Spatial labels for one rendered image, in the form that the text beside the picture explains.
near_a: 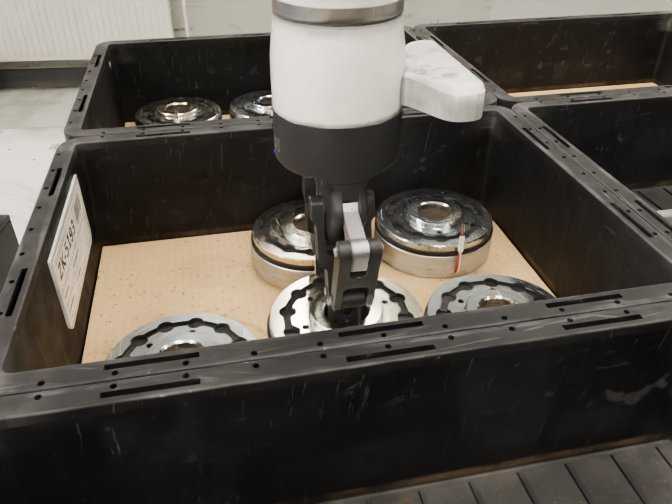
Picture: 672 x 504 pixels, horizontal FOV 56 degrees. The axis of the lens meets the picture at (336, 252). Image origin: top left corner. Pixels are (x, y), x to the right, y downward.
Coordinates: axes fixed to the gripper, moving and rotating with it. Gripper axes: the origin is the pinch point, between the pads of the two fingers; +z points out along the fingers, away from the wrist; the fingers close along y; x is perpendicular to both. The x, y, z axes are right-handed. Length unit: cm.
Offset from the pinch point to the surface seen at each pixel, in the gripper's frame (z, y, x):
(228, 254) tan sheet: 4.3, -13.3, -7.2
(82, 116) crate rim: -5.7, -23.2, -18.7
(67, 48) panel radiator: 65, -310, -77
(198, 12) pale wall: 52, -315, -10
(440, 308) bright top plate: 1.3, 1.2, 7.3
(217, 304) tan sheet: 4.3, -6.3, -8.4
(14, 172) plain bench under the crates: 17, -63, -39
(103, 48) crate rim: -5.6, -45.2, -19.1
